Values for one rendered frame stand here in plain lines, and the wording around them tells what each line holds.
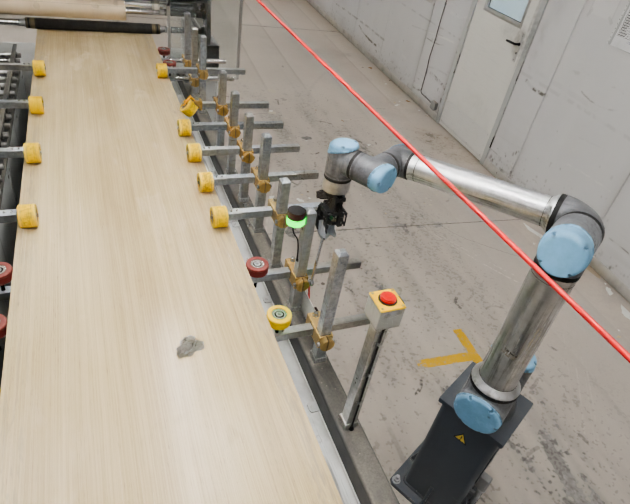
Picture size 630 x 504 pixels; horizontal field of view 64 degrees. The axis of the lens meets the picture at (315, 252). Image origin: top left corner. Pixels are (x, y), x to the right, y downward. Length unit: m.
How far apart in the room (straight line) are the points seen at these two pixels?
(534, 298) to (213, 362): 0.87
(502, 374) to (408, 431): 1.05
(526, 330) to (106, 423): 1.09
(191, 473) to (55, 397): 0.40
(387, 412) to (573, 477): 0.88
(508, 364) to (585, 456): 1.40
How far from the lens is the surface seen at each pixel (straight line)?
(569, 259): 1.33
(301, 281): 1.79
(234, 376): 1.44
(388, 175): 1.51
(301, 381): 1.81
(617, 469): 2.97
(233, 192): 2.53
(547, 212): 1.47
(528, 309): 1.44
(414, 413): 2.64
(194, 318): 1.59
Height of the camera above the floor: 2.04
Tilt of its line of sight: 37 degrees down
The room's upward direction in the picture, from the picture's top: 11 degrees clockwise
